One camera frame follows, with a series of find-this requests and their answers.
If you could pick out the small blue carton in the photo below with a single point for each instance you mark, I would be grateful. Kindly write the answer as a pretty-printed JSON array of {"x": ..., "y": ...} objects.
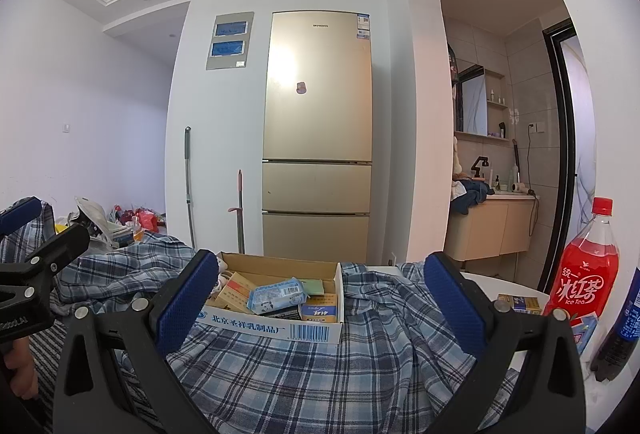
[{"x": 584, "y": 331}]

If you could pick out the blue plaid shirt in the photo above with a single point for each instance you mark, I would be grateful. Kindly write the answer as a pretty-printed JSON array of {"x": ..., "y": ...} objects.
[{"x": 320, "y": 374}]

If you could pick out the red iced tea bottle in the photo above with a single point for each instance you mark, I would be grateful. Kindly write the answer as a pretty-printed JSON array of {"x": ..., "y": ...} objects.
[{"x": 582, "y": 274}]

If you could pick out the bathroom mirror cabinet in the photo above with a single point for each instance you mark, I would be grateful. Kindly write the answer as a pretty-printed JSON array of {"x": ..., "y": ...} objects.
[{"x": 472, "y": 104}]

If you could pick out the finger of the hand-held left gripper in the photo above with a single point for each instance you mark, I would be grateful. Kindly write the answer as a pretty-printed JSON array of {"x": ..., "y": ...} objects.
[
  {"x": 60, "y": 241},
  {"x": 20, "y": 211}
]

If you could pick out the green packet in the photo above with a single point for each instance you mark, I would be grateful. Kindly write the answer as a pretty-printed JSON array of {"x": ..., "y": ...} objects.
[{"x": 316, "y": 286}]

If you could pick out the wooden wall shelf niche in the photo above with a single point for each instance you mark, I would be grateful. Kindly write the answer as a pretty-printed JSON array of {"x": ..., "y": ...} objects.
[{"x": 496, "y": 104}]

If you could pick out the blue tissue pack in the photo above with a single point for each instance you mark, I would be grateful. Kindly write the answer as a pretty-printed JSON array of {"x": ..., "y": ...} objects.
[{"x": 277, "y": 296}]

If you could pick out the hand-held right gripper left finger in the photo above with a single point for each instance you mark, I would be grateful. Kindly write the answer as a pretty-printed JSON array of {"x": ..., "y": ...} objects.
[{"x": 185, "y": 304}]

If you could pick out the white cardboard box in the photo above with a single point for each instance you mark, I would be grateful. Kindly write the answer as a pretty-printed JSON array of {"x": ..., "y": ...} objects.
[{"x": 270, "y": 329}]

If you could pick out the dark hanging cloth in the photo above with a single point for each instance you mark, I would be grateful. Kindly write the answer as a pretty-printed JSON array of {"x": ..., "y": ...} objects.
[{"x": 454, "y": 79}]

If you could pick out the person's left hand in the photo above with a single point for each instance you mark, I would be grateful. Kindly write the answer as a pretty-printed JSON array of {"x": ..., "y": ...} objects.
[{"x": 20, "y": 369}]

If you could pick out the pink fridge magnet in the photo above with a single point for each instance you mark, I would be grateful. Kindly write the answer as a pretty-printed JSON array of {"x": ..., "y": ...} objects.
[{"x": 301, "y": 87}]

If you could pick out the printed glass sliding door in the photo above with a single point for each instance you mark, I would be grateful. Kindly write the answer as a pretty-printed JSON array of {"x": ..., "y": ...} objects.
[{"x": 570, "y": 139}]

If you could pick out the grey electrical panel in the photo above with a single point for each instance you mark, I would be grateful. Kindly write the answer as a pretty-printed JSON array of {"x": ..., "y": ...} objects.
[{"x": 230, "y": 39}]

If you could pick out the dark cola bottle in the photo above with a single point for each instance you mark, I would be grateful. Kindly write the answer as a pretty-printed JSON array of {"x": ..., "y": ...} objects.
[{"x": 620, "y": 329}]

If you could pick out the beige vanity cabinet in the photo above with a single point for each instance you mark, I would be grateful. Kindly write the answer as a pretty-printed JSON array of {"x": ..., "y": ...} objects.
[{"x": 490, "y": 224}]

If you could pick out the red gold cigarette pack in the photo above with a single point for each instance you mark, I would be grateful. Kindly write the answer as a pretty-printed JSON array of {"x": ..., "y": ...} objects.
[{"x": 235, "y": 291}]

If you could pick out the red plastic bag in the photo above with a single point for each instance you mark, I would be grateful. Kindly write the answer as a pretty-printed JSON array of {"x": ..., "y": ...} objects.
[{"x": 147, "y": 219}]

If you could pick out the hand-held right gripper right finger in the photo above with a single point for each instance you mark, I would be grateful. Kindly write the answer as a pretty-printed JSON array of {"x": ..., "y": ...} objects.
[{"x": 455, "y": 309}]

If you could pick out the crumpled gold pack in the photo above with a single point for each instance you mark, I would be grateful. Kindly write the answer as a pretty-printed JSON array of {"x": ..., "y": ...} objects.
[{"x": 520, "y": 303}]

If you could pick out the gold refrigerator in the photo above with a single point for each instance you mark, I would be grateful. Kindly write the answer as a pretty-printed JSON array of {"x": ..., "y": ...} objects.
[{"x": 315, "y": 114}]

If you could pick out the white hair dryer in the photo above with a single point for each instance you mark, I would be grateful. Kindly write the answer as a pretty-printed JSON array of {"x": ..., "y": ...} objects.
[{"x": 520, "y": 186}]

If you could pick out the small black box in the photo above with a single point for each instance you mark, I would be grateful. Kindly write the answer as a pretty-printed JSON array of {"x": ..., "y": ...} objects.
[{"x": 282, "y": 313}]

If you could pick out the black faucet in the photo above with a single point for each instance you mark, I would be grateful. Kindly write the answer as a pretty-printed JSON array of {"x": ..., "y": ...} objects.
[{"x": 480, "y": 166}]

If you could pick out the white wall socket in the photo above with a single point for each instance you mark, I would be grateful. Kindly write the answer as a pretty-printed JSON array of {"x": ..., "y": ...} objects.
[
  {"x": 392, "y": 259},
  {"x": 535, "y": 127}
]

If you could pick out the yellow plastic bag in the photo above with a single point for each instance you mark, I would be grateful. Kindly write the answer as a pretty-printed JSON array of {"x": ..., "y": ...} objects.
[{"x": 61, "y": 229}]

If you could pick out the blue clothes heap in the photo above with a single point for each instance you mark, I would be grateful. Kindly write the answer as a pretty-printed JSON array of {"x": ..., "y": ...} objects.
[{"x": 470, "y": 194}]

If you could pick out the gold pack with blue label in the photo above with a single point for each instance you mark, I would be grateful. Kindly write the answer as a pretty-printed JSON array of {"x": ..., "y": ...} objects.
[{"x": 320, "y": 309}]

